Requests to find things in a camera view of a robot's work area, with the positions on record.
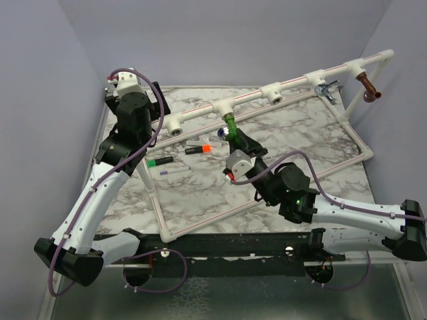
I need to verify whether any green water faucet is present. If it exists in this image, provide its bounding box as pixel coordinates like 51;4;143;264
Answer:
217;113;238;142

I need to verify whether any orange capped black marker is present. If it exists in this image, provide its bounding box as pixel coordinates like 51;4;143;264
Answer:
185;145;211;155

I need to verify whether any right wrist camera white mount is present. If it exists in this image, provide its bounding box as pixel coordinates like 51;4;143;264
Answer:
226;149;256;182

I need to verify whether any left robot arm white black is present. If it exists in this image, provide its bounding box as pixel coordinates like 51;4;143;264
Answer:
34;77;170;296

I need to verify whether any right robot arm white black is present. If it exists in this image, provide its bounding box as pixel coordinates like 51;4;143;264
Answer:
218;127;426;261

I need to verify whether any clear plastic bag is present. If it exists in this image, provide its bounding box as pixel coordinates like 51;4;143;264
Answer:
185;135;222;147

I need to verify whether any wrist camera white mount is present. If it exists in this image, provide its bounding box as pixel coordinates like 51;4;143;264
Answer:
107;71;145;99
226;149;256;182

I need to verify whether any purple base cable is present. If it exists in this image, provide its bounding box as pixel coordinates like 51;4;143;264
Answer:
123;248;188;295
310;249;372;290

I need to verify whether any white pvc pipe frame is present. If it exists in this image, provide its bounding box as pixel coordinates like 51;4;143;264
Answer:
137;49;395;244

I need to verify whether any grey metal faucet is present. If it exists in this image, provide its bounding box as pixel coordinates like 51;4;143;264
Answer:
314;80;343;105

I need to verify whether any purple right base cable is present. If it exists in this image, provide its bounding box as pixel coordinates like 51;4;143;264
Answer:
310;249;372;290

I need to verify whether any green capped black marker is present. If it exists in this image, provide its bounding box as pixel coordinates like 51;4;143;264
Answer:
146;157;173;167

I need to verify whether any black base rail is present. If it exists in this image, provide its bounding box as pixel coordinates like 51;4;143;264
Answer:
114;228;345;282

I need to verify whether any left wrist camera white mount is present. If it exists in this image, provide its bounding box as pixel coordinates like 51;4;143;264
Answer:
107;71;145;99

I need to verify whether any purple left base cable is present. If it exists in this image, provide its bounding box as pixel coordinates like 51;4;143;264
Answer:
123;248;188;295

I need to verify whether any purple capped white pen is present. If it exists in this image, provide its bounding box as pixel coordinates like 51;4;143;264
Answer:
159;167;191;176

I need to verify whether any brown copper faucet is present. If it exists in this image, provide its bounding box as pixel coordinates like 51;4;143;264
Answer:
356;72;382;103

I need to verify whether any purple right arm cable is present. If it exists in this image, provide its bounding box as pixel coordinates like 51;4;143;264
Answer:
230;150;427;221

